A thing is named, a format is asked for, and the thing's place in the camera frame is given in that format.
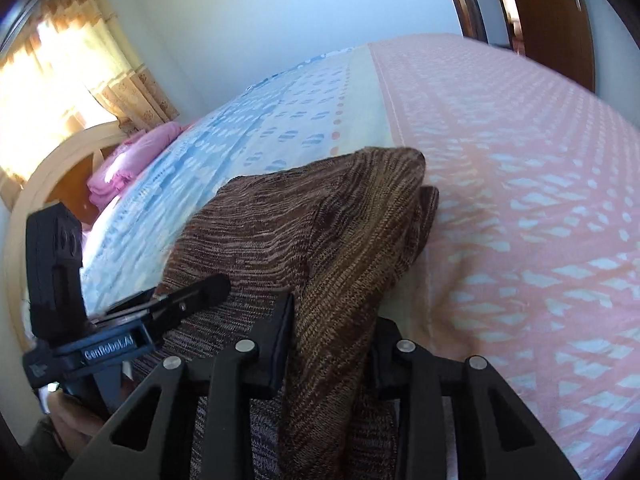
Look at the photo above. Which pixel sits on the brown wooden door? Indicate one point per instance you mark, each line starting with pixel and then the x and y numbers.
pixel 550 15

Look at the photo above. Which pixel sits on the dark door frame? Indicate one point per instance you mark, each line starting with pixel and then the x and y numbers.
pixel 462 0

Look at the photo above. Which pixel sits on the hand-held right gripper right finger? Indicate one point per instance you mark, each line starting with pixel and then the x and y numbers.
pixel 385 370

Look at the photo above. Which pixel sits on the cream and brown headboard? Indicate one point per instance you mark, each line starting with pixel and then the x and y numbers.
pixel 55 165

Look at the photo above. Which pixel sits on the bed with patterned sheet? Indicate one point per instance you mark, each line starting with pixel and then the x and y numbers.
pixel 500 185

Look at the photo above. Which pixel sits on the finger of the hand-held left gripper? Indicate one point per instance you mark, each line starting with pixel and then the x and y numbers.
pixel 195 297

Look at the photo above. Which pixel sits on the person's left hand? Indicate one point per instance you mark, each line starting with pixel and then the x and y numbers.
pixel 75 425

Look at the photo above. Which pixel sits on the yellow patterned curtain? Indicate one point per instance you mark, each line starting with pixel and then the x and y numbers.
pixel 65 60

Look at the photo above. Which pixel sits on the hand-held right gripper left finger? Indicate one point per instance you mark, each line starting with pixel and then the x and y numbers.
pixel 280 350

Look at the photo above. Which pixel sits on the folded pink blanket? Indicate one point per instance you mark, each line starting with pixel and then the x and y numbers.
pixel 135 155

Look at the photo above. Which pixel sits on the person's left forearm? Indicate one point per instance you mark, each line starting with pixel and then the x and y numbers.
pixel 42 445

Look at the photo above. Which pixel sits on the brown knitted sweater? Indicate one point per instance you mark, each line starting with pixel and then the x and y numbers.
pixel 325 240

